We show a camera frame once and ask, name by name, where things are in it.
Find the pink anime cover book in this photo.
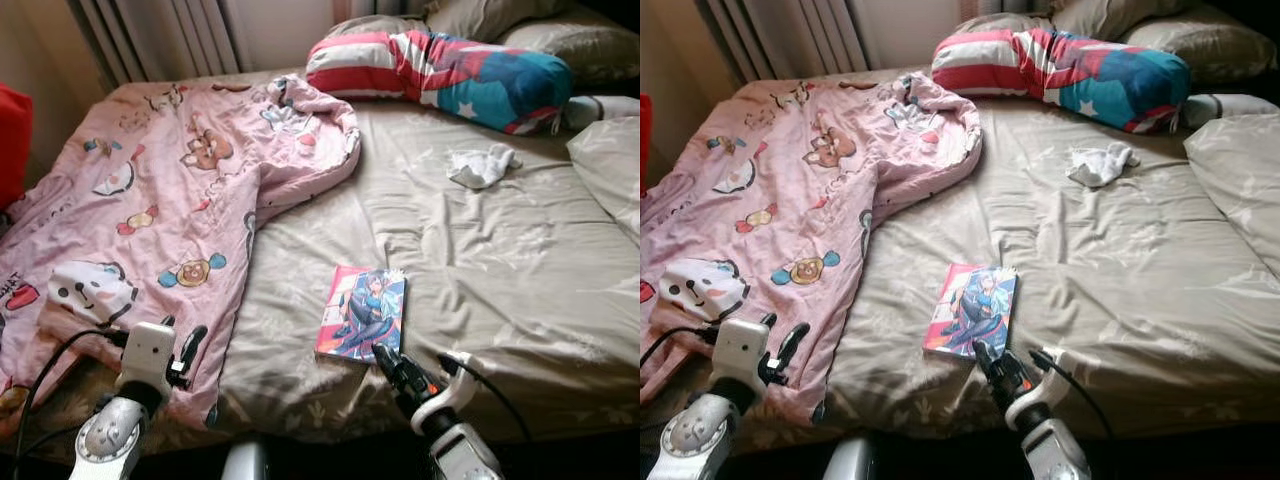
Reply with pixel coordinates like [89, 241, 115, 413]
[314, 265, 408, 363]
[922, 263, 1019, 359]

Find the pink cartoon print blanket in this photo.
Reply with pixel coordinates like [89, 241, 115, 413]
[0, 75, 363, 431]
[640, 72, 984, 426]

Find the beige floral bed sheet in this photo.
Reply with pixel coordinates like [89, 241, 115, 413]
[640, 70, 1280, 451]
[0, 70, 641, 446]

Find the white crumpled towel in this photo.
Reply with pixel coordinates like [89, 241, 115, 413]
[445, 143, 523, 191]
[1066, 142, 1141, 189]

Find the beige floral pillow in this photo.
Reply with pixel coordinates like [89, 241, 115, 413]
[497, 20, 641, 89]
[955, 12, 1056, 39]
[325, 14, 431, 41]
[566, 115, 641, 241]
[1050, 0, 1191, 41]
[1183, 113, 1280, 281]
[425, 0, 571, 43]
[1120, 18, 1280, 86]

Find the red cushion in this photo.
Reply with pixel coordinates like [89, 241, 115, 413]
[0, 83, 33, 211]
[640, 93, 653, 196]

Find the white bolster pillow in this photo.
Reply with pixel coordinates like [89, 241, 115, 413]
[1183, 93, 1280, 129]
[563, 93, 641, 131]

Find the beige pleated curtain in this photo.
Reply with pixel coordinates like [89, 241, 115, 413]
[700, 0, 869, 86]
[68, 0, 241, 86]

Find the colourful striped bolster pillow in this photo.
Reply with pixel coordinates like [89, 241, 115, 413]
[930, 27, 1191, 134]
[305, 28, 573, 136]

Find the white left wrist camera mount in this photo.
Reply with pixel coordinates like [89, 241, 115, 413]
[712, 318, 771, 386]
[120, 320, 179, 386]

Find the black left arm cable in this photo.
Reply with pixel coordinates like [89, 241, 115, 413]
[640, 325, 723, 371]
[15, 328, 131, 480]

